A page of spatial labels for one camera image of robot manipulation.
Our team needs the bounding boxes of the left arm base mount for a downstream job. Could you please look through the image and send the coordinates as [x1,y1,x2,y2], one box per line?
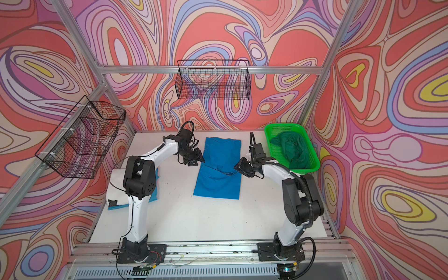
[117,244,168,264]

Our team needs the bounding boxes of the blue t-shirt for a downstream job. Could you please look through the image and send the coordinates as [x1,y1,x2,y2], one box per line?
[193,137,242,200]

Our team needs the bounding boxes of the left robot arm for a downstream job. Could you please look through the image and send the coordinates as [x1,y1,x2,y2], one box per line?
[117,128,205,264]

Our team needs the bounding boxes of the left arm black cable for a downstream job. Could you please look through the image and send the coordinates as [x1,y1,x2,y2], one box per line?
[108,120,197,253]

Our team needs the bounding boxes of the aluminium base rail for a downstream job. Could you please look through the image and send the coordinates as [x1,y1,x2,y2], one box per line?
[64,239,365,280]

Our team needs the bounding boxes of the aluminium frame post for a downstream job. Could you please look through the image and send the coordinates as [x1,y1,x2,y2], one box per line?
[297,0,364,127]
[1,1,133,229]

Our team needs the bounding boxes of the aluminium frame left post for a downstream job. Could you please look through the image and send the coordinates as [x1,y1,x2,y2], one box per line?
[1,1,133,229]

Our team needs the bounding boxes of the dark green t-shirt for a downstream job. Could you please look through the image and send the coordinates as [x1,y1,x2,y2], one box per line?
[270,131,310,169]

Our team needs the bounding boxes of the black wire basket back wall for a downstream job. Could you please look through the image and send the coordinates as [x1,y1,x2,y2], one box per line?
[175,59,252,100]

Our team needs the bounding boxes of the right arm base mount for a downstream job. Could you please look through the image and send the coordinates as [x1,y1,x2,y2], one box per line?
[256,241,305,263]

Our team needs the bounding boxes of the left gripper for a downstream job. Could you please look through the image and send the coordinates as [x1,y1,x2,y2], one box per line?
[180,147,208,166]

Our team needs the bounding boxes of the aluminium frame back bar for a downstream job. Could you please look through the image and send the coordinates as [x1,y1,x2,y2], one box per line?
[99,65,324,75]

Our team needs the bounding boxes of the black wire basket left wall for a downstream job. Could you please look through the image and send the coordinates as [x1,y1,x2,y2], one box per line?
[35,96,126,179]

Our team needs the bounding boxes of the teal folded t-shirt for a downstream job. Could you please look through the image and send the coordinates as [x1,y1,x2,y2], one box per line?
[107,167,161,211]

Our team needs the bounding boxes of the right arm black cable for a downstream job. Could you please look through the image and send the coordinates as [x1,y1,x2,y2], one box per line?
[249,131,317,280]

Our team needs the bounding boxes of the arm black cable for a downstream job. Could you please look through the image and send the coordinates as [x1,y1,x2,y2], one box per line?
[249,131,317,280]
[108,120,197,253]

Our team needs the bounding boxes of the green plastic basket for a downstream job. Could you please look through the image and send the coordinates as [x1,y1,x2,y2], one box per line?
[264,123,320,175]

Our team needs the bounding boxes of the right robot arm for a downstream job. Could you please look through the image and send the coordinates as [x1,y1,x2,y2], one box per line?
[234,143,324,260]

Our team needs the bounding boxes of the aluminium frame right post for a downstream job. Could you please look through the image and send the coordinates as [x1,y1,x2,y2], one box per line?
[297,0,364,127]

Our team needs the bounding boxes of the black wire basket wall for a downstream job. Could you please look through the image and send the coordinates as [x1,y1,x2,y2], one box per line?
[175,59,252,100]
[35,96,126,179]

